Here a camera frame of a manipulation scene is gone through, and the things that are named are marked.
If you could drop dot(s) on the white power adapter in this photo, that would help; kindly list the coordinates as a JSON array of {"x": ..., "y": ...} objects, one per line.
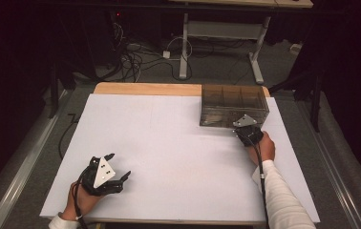
[{"x": 166, "y": 54}]

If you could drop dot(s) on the black stand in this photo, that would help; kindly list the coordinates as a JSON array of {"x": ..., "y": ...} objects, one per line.
[
  {"x": 312, "y": 92},
  {"x": 57, "y": 86}
]

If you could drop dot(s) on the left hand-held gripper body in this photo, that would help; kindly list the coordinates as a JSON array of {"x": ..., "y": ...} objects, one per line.
[{"x": 103, "y": 173}]

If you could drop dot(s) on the grey metal floor rail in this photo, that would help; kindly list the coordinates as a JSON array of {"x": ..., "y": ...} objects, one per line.
[
  {"x": 22, "y": 171},
  {"x": 331, "y": 168}
]

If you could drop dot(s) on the person's right hand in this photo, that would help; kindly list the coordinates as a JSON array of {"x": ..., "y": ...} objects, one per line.
[{"x": 266, "y": 149}]

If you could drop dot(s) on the clear brown compartment box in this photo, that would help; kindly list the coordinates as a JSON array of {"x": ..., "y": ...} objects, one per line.
[{"x": 229, "y": 101}]

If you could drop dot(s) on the white metal frame desk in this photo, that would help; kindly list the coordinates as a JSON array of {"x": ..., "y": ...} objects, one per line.
[{"x": 223, "y": 30}]

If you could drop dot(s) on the person's left hand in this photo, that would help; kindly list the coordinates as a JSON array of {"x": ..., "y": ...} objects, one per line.
[{"x": 84, "y": 200}]

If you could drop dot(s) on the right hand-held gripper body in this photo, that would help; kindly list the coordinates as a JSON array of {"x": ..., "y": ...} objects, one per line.
[{"x": 248, "y": 132}]

